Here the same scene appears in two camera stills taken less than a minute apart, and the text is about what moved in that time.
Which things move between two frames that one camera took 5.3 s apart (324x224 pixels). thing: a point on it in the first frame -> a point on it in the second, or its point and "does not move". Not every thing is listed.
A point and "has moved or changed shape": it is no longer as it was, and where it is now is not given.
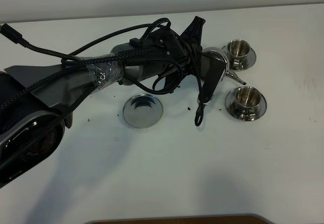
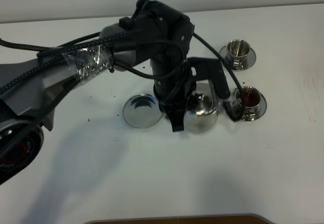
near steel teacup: [248, 101] does not move
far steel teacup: [238, 50] does not move
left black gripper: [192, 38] -> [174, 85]
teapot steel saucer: [143, 110] does not move
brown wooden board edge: [234, 219] does not move
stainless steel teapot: [218, 54] has moved or changed shape
